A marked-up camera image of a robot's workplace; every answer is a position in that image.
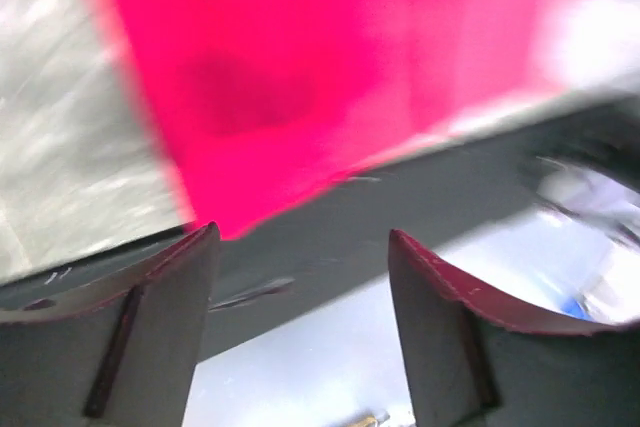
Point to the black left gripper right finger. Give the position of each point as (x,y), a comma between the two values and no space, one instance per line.
(477,356)

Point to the crimson t shirt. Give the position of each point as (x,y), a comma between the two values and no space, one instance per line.
(262,104)

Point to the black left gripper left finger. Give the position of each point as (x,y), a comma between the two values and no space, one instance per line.
(111,339)

